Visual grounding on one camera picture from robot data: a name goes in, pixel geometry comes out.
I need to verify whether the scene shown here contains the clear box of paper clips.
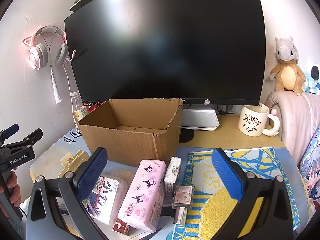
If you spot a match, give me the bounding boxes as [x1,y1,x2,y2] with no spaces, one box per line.
[110,167,137,183]

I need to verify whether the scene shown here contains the pink padded chair back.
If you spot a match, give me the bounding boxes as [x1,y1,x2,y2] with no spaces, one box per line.
[264,90,320,165]

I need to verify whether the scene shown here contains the red labelled box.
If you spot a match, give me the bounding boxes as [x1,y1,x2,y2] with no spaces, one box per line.
[84,101,105,113]

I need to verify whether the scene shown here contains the black monitor stand base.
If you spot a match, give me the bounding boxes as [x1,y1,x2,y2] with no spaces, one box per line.
[179,127,195,144]

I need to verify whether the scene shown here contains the small white tissue pack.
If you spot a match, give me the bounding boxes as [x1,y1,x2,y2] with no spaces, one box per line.
[164,156,182,197]

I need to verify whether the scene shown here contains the black curved monitor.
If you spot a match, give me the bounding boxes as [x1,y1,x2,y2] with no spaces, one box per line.
[64,0,267,105]

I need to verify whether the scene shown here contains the pink tissue pack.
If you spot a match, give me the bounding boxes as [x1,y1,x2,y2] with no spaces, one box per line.
[117,159,167,232]

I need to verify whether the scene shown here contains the anime printed pillow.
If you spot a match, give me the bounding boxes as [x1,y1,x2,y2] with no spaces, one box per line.
[299,127,320,218]

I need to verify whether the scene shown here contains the pale yellow hair claw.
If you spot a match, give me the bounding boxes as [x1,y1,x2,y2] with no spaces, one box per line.
[58,149,90,180]

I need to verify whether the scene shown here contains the white box under monitor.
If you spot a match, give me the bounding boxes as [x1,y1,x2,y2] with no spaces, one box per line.
[182,108,220,132]

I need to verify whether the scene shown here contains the blue plush toy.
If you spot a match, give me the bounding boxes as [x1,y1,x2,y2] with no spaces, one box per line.
[302,65,320,94]

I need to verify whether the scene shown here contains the white cartoon mug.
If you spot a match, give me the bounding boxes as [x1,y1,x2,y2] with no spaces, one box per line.
[237,103,280,137]

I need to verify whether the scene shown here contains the pink cat ear headphones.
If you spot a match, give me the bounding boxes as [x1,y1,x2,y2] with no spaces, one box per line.
[22,26,77,70]

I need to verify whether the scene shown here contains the glass perfume bottle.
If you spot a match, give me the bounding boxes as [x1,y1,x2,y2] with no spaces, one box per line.
[172,184,195,225]

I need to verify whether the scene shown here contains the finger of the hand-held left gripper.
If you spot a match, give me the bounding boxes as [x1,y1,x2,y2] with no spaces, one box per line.
[0,123,20,143]
[11,128,43,151]

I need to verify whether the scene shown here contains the orange plush toy grey skull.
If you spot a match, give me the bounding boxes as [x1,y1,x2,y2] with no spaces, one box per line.
[265,36,307,97]

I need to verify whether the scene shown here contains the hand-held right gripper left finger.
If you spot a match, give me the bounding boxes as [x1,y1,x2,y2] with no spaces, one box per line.
[26,147,108,240]

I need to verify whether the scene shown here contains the brown cardboard box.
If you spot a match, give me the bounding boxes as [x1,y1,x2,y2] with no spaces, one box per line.
[77,98,184,164]

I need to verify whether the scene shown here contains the white tassel pendant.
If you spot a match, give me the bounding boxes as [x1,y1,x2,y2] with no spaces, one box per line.
[49,64,63,104]

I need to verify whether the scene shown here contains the small dark red box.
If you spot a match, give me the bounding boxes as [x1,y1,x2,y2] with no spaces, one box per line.
[112,217,132,236]

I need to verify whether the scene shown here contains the clear plastic bottle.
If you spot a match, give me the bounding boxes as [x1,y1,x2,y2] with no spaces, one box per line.
[70,92,88,120]

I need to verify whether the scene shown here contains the blue printed desk mat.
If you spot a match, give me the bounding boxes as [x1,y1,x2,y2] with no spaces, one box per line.
[25,127,313,240]

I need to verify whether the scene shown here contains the yellow and blue towel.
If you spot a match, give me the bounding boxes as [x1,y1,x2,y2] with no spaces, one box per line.
[172,147,300,240]

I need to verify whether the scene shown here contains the black cable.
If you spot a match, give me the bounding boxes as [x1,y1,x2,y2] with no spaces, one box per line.
[216,105,235,115]

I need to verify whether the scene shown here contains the person's left hand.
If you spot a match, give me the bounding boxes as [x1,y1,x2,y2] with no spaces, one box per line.
[0,172,22,208]

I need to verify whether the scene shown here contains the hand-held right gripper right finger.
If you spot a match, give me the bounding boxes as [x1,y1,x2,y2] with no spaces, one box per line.
[211,148,294,240]

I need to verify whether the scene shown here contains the white headphone cable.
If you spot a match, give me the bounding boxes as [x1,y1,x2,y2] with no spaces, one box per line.
[64,65,79,132]

